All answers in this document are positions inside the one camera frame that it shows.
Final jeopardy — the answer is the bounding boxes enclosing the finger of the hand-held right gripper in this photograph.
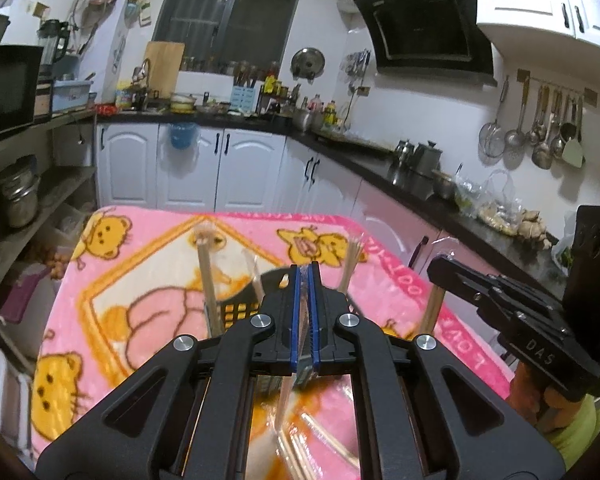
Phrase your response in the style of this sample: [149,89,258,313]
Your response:
[487,273,567,332]
[426,254,532,334]

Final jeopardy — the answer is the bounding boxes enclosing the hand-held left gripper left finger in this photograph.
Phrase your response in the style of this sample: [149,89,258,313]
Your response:
[35,264,301,480]

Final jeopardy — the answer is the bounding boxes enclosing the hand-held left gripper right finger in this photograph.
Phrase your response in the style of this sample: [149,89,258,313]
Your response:
[309,263,567,480]

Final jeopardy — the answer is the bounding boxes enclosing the plastic-wrapped chopstick pair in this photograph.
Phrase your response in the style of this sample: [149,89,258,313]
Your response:
[275,261,323,441]

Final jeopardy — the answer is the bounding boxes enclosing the grey plastic chopstick holder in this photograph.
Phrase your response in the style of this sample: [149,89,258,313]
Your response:
[205,266,361,341]

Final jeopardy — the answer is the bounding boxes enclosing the group of wooden chopsticks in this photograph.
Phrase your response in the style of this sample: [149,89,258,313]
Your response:
[195,227,447,480]

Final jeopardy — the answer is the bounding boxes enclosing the row of hanging kitchen utensils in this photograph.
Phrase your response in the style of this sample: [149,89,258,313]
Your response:
[477,74,588,171]

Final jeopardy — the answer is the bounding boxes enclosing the person's right hand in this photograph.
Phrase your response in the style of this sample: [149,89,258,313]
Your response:
[509,362,583,433]

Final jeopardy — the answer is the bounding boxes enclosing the ginger pieces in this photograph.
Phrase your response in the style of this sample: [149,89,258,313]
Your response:
[517,211,555,250]

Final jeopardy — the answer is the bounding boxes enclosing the clear plastic bag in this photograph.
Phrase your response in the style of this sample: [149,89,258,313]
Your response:
[452,169,527,233]

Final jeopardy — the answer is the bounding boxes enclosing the small steel kettle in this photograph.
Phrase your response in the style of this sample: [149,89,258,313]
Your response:
[394,139,415,167]

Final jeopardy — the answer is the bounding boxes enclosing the black kitchen countertop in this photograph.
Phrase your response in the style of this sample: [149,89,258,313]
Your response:
[95,107,578,291]

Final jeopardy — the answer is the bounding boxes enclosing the pink printed blanket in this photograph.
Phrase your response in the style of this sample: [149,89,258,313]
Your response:
[30,205,513,480]

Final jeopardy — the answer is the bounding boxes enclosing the steel cooking pot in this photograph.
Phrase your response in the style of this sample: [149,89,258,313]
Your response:
[291,106,326,133]

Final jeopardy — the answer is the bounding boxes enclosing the group of condiment bottles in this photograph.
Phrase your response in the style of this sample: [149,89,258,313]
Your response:
[260,75,353,128]

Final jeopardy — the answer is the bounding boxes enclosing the blue hanging bin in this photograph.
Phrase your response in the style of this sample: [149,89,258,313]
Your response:
[168,121,200,151]

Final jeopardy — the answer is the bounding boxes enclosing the white kitchen base cabinets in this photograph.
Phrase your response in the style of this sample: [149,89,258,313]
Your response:
[96,121,481,281]

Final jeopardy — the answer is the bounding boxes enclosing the blue knife block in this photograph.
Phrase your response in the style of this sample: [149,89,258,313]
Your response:
[230,85,259,114]

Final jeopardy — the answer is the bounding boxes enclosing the stacked bowls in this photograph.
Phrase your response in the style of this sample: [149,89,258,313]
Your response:
[169,91,199,114]

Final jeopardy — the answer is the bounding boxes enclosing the hanging small kitchen tools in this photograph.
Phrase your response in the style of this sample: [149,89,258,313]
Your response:
[342,50,372,80]

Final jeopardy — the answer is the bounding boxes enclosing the steel pot lid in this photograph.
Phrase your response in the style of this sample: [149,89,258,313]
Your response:
[290,47,326,81]

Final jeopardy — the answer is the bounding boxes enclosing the metal shelf rack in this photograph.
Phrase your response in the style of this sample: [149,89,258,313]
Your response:
[0,109,99,321]

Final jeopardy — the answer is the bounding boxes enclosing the black range hood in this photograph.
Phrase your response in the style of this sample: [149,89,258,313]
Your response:
[353,0,497,87]

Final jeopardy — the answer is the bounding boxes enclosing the row of glass jars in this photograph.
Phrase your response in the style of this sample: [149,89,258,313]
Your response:
[180,55,282,77]

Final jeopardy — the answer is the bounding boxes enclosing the purple plastic box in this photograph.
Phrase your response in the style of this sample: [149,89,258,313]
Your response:
[0,262,57,325]

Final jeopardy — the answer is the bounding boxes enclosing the wooden cutting board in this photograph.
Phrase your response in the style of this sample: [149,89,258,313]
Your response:
[144,41,186,95]

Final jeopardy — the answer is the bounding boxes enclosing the steel faucet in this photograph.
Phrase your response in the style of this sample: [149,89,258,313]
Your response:
[131,57,152,98]

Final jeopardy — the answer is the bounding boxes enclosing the stacked steel pots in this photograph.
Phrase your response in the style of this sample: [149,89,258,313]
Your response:
[0,157,42,229]

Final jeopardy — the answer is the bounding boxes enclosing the blue-grey plastic box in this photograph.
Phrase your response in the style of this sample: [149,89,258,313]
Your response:
[52,79,98,111]

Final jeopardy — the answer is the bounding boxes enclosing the dark kitchen window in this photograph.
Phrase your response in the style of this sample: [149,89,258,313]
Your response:
[152,0,312,75]

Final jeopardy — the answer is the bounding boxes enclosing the hanging packets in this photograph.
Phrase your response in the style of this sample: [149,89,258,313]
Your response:
[126,0,154,28]

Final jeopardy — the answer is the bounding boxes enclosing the blender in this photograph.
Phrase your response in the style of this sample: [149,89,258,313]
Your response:
[36,19,72,81]

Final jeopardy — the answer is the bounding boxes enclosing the microwave oven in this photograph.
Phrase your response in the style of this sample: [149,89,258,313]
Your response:
[0,45,46,145]

